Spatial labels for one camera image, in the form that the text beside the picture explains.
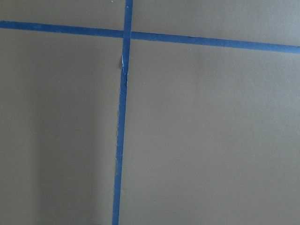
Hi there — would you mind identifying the blue tape line lengthwise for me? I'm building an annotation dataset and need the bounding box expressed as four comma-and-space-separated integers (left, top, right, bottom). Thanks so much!
112, 0, 133, 225

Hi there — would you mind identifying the blue tape line crosswise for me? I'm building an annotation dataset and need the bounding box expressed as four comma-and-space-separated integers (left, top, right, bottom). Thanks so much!
0, 21, 300, 54

